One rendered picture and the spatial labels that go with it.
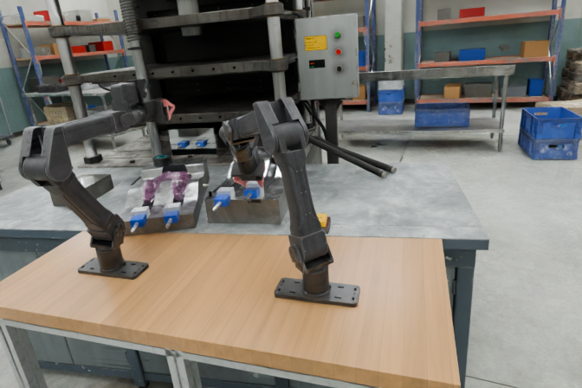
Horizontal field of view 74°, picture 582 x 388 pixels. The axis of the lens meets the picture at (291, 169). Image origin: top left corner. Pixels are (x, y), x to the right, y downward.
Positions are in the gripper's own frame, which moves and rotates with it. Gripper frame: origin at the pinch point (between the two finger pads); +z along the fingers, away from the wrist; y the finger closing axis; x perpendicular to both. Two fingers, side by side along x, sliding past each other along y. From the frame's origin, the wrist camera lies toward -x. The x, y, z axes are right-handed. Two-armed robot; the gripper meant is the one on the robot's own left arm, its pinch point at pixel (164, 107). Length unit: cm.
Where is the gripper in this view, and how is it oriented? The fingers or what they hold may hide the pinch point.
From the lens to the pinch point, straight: 141.3
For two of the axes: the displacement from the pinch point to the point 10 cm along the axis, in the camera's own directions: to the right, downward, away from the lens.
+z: 2.9, -3.0, 9.1
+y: -9.5, -0.2, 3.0
